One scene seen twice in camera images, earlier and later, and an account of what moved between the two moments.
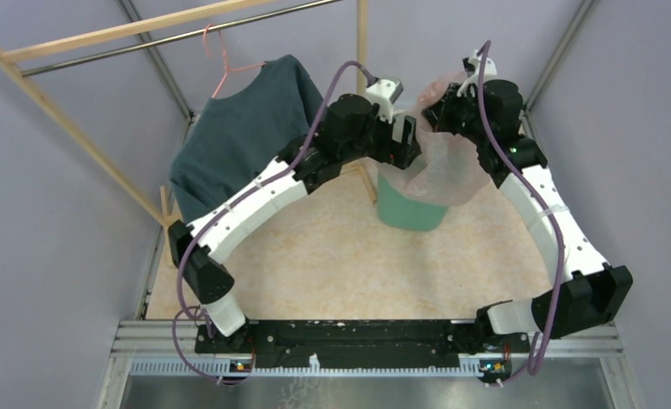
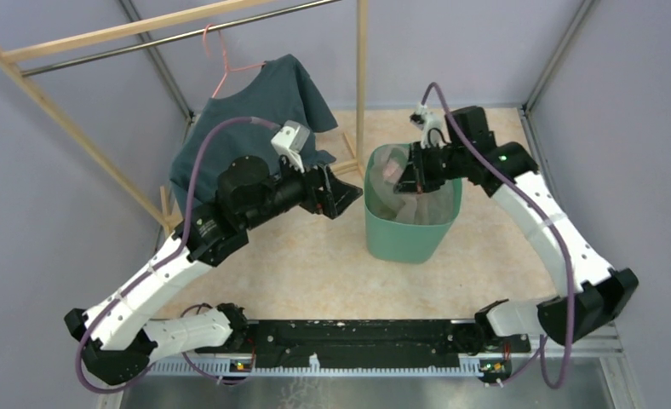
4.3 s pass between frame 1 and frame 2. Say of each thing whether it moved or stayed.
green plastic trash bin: moved
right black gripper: moved
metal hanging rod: stayed
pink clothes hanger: stayed
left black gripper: moved
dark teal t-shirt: stayed
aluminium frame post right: stayed
